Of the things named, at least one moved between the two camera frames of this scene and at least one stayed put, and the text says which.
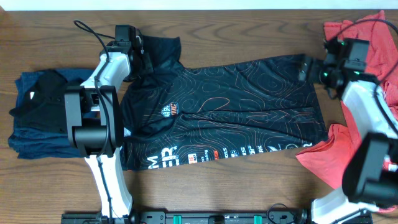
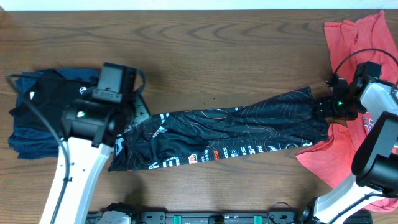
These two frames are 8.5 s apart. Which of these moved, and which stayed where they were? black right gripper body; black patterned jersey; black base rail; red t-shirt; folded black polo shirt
Moved: black patterned jersey; black right gripper body
Stayed: folded black polo shirt; red t-shirt; black base rail
